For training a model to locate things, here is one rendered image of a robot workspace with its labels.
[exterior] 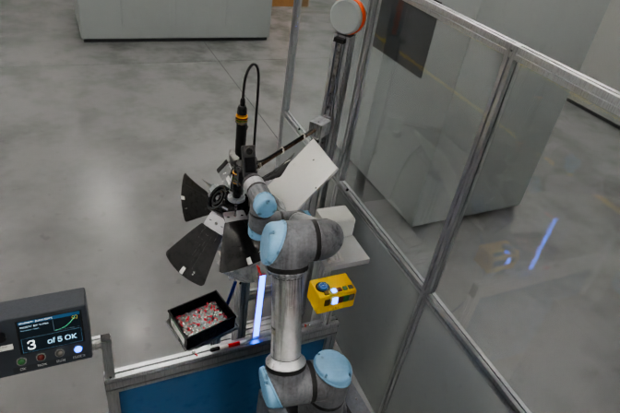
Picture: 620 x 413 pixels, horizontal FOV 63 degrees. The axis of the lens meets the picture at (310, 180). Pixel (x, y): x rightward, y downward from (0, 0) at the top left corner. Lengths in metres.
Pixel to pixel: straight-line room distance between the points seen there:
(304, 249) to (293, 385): 0.39
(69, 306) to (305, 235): 0.74
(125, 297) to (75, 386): 0.64
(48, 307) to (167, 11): 6.03
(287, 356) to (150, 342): 1.78
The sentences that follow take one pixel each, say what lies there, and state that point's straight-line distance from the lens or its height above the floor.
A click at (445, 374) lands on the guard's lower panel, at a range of 2.25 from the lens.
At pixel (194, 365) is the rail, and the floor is 0.82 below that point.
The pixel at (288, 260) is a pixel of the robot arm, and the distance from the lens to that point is 1.34.
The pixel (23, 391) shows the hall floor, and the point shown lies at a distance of 3.11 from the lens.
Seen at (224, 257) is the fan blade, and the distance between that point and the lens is 1.94.
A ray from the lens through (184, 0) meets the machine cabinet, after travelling 7.39.
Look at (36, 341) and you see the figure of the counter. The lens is 1.73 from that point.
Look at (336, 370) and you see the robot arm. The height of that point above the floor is 1.24.
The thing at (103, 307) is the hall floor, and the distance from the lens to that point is 3.38.
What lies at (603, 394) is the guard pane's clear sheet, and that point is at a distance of 1.72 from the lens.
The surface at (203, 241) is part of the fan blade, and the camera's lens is 2.16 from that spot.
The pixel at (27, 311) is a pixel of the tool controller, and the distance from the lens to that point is 1.70.
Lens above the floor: 2.45
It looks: 33 degrees down
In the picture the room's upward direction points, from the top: 9 degrees clockwise
